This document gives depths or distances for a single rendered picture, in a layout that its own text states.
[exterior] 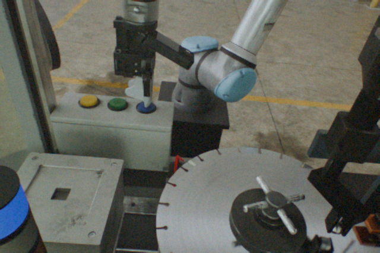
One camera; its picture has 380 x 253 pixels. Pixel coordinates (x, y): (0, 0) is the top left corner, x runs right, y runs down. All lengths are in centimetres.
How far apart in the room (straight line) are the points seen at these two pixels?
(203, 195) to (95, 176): 21
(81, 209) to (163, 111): 32
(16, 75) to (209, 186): 38
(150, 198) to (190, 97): 39
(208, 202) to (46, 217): 26
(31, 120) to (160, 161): 31
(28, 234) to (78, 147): 53
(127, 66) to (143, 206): 31
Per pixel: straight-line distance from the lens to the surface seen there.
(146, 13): 60
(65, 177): 59
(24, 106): 62
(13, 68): 58
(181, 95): 99
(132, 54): 64
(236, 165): 54
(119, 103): 74
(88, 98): 76
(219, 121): 98
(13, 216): 24
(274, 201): 43
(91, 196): 55
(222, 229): 45
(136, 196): 72
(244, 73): 82
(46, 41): 131
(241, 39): 84
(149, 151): 74
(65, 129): 75
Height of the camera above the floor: 132
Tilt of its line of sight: 38 degrees down
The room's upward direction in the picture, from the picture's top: 7 degrees clockwise
